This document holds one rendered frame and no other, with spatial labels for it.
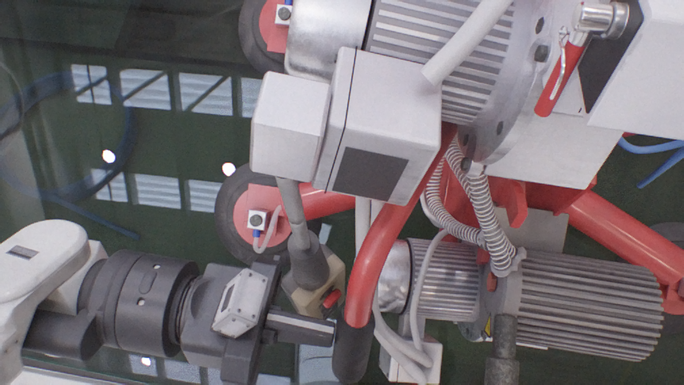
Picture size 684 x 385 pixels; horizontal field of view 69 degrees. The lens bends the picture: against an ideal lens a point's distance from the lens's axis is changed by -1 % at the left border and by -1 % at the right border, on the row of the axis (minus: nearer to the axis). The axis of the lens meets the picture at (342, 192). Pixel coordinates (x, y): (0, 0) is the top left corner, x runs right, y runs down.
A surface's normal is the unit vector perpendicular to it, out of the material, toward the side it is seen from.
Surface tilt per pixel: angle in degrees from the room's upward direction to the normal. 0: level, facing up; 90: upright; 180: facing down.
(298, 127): 14
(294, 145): 79
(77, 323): 27
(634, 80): 75
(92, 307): 22
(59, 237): 37
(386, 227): 8
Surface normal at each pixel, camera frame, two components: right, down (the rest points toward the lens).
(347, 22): 0.04, 0.29
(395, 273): 0.13, -0.21
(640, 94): -0.16, 0.79
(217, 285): 0.04, -0.62
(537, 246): -0.07, 0.07
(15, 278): 0.10, -0.84
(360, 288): -0.22, 0.41
